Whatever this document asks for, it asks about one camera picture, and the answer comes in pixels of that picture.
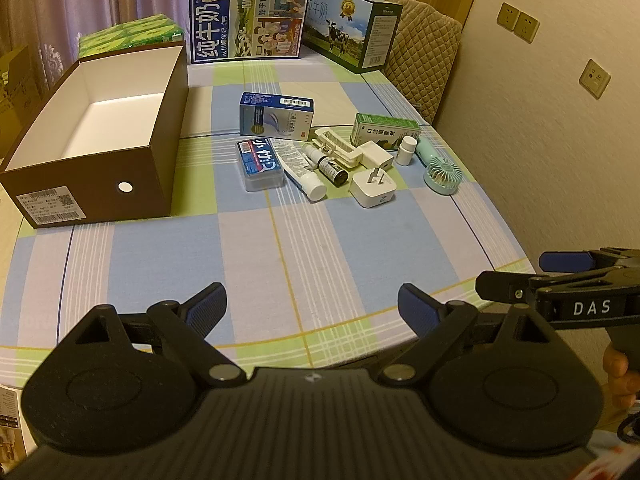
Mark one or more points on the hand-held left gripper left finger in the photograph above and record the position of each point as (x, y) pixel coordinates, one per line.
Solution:
(207, 305)

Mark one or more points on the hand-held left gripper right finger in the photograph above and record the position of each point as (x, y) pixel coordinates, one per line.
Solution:
(417, 307)

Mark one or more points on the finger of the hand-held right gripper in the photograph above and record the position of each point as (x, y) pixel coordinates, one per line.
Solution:
(565, 261)
(500, 285)

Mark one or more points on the mint handheld fan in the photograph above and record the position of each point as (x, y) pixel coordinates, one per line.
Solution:
(442, 175)

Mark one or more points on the white plug adapter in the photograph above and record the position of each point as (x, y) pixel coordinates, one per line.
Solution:
(372, 190)

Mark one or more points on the clear floss pick box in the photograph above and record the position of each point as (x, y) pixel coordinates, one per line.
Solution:
(260, 165)

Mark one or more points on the brown cardboard box white inside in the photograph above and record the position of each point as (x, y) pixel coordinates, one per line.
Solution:
(100, 195)

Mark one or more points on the white pill bottle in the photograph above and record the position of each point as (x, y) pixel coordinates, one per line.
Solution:
(406, 152)

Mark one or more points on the white charger cube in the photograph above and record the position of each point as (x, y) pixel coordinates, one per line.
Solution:
(376, 155)

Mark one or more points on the white ointment tube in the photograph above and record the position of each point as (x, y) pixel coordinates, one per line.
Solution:
(297, 165)

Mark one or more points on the white plastic holder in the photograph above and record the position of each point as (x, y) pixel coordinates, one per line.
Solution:
(337, 146)

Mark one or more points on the green medicine box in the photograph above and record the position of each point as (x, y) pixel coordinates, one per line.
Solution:
(382, 130)

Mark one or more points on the blue medicine box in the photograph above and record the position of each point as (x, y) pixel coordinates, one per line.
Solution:
(275, 117)

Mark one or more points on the person's right hand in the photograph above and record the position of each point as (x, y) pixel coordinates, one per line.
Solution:
(617, 385)

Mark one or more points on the checked tablecloth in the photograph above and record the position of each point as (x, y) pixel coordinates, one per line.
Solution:
(310, 260)

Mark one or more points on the small brown glass bottle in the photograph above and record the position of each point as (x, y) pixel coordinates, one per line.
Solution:
(334, 172)

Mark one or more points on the small white spray bottle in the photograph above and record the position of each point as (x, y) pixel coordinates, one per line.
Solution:
(312, 154)

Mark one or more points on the printed paper package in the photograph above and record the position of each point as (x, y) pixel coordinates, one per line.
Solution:
(9, 420)

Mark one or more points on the green drink carton pack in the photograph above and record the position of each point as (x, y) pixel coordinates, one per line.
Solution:
(130, 32)

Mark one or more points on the blue milk carton case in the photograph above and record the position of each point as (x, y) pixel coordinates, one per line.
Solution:
(247, 17)

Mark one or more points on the green cow milk carton case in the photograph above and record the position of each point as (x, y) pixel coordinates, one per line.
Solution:
(350, 25)

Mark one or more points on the beige wall socket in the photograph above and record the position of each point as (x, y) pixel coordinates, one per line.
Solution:
(507, 13)
(527, 27)
(594, 78)

